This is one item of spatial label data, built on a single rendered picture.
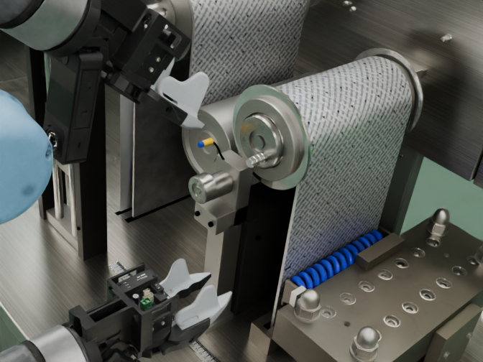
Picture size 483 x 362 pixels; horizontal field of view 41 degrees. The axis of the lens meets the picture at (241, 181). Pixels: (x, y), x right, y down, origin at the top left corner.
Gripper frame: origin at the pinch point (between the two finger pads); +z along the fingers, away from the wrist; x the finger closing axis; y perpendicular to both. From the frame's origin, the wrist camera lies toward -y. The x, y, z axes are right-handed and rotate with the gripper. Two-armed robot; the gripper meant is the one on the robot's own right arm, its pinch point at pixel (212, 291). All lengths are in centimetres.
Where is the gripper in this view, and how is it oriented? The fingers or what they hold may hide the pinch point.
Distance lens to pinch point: 87.2
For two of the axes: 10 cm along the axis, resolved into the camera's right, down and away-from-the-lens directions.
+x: -6.6, -4.8, 5.7
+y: 1.0, -8.2, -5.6
